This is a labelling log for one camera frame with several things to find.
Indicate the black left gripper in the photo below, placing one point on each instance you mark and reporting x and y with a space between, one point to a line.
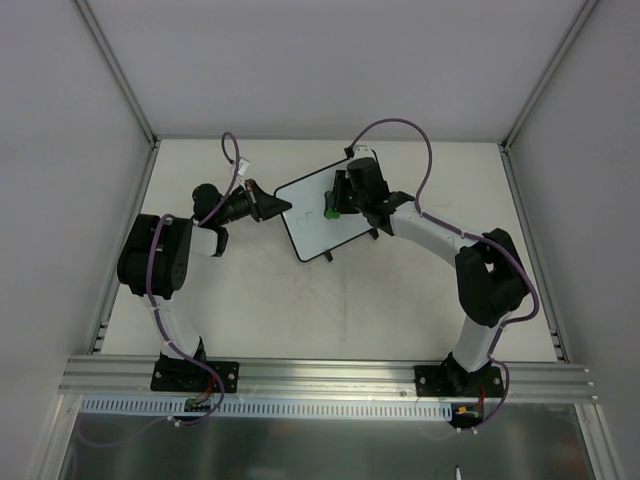
254 201

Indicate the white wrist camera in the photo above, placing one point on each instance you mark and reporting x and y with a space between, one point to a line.
358 151
242 168

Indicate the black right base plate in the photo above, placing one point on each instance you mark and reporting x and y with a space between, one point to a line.
438 381

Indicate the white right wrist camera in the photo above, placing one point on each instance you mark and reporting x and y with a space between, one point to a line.
358 151

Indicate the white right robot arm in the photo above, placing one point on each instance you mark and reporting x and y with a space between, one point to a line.
491 281

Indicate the aluminium frame post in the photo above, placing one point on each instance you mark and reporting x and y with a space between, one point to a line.
552 66
99 38

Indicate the right aluminium frame post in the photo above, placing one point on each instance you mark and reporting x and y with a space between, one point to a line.
552 66

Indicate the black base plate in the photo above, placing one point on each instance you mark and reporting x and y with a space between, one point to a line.
173 375
438 381

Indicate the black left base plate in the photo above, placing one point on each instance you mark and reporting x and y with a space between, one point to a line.
173 375

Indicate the white slotted cable duct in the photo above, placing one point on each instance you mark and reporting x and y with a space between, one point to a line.
235 407

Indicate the aluminium mounting rail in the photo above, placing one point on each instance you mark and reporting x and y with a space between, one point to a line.
325 379

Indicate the green whiteboard eraser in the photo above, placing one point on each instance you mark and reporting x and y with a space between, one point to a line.
330 212

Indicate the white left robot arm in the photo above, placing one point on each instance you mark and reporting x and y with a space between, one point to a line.
154 262

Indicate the left aluminium frame post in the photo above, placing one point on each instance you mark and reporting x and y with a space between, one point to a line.
99 38

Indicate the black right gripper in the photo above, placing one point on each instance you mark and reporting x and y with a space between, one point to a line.
340 192

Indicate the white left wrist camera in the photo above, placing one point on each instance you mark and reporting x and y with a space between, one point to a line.
242 168

